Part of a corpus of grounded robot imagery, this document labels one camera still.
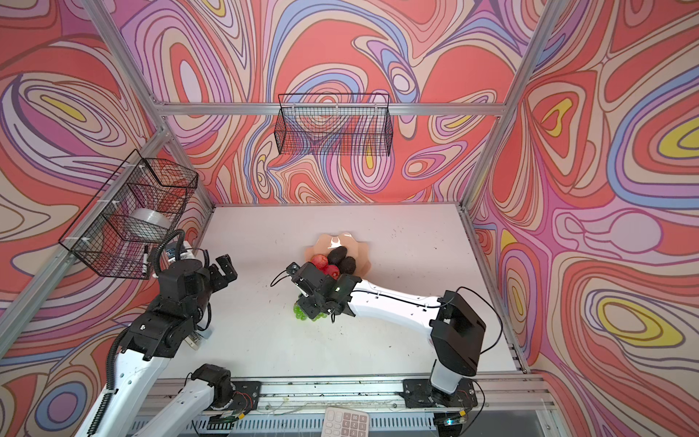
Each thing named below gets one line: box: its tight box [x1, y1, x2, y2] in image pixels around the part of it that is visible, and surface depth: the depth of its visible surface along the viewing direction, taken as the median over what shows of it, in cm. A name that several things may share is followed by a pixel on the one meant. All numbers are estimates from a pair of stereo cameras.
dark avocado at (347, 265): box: [338, 255, 356, 275], surface depth 97 cm
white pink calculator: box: [320, 406, 371, 437], surface depth 70 cm
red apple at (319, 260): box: [310, 254, 329, 270], surface depth 98 cm
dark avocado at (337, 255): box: [327, 245, 348, 266], surface depth 101 cm
